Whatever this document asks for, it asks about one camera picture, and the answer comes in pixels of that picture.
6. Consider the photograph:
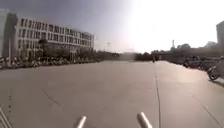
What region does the row of trees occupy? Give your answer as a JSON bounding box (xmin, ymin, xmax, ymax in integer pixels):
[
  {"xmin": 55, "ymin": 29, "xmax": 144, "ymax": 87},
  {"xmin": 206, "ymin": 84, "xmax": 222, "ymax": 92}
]
[{"xmin": 33, "ymin": 39, "xmax": 134, "ymax": 63}]

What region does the grey paved plaza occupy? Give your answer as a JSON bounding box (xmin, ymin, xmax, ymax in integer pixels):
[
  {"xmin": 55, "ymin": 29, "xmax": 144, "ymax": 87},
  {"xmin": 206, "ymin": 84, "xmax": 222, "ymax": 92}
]
[{"xmin": 0, "ymin": 59, "xmax": 224, "ymax": 128}]

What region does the robot's own part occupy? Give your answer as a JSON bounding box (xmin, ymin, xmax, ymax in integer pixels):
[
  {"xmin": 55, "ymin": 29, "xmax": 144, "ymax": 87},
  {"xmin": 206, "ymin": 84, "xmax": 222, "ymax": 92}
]
[
  {"xmin": 136, "ymin": 111, "xmax": 154, "ymax": 128},
  {"xmin": 75, "ymin": 115, "xmax": 88, "ymax": 128}
]

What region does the large white office building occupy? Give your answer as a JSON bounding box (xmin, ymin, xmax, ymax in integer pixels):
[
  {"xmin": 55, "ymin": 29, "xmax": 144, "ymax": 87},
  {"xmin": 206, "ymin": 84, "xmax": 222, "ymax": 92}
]
[{"xmin": 0, "ymin": 9, "xmax": 96, "ymax": 59}]

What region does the row of parked bicycles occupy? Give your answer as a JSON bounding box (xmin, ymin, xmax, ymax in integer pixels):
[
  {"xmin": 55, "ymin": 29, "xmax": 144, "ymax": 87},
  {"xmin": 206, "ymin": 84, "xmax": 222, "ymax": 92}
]
[{"xmin": 0, "ymin": 56, "xmax": 101, "ymax": 70}]

